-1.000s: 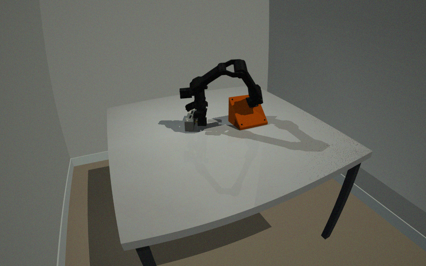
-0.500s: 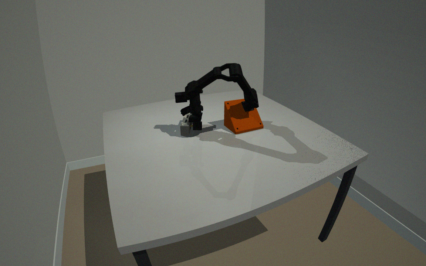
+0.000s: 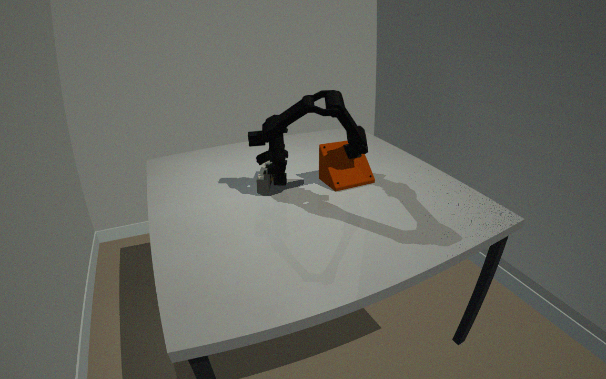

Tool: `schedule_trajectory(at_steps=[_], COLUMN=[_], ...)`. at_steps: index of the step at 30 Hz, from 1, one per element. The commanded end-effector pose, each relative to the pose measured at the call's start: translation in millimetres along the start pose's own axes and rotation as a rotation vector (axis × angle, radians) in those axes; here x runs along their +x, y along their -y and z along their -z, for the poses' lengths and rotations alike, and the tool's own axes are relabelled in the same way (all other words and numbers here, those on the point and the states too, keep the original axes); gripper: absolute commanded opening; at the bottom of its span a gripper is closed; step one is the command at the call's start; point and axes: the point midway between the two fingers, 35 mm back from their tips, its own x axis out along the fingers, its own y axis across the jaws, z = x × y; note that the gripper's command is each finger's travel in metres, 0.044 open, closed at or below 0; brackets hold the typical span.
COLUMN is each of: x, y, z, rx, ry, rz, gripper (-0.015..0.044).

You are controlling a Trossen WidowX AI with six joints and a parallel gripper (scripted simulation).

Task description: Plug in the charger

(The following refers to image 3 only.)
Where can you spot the black two-prong plug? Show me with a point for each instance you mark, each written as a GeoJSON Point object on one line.
{"type": "Point", "coordinates": [284, 180]}

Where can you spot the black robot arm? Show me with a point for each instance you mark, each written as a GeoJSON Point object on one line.
{"type": "Point", "coordinates": [274, 126]}

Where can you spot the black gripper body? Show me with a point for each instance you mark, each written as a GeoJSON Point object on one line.
{"type": "Point", "coordinates": [279, 154]}

